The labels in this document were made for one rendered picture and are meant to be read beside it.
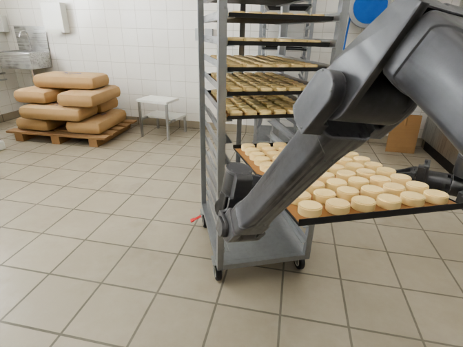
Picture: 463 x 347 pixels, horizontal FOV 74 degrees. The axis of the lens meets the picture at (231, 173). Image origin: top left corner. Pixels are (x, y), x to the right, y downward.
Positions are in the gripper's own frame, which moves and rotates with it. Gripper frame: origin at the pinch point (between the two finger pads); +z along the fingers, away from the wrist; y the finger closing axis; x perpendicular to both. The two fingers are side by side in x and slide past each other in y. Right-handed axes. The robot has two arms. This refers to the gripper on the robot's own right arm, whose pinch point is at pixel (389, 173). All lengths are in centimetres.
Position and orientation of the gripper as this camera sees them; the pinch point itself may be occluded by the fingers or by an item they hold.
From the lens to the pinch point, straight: 101.0
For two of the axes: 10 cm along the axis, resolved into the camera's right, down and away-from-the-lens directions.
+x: -5.4, 2.9, -7.9
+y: 0.2, -9.3, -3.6
